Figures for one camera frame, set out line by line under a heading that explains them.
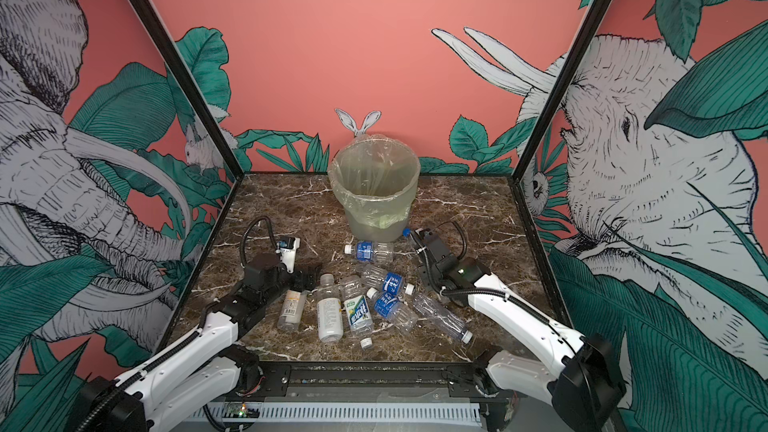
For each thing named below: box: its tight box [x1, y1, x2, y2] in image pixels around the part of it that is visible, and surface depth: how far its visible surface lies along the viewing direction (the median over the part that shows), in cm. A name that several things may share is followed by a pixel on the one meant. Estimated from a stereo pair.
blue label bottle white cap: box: [366, 287, 419, 334], surface depth 83 cm
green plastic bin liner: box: [328, 109, 421, 229], surface depth 93 cm
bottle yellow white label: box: [277, 289, 311, 330], surface depth 83 cm
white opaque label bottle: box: [315, 273, 344, 343], surface depth 81 cm
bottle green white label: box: [339, 276, 373, 349], surface depth 83 cm
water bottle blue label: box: [362, 265, 415, 296], surface depth 88 cm
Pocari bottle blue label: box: [344, 241, 395, 263], surface depth 96 cm
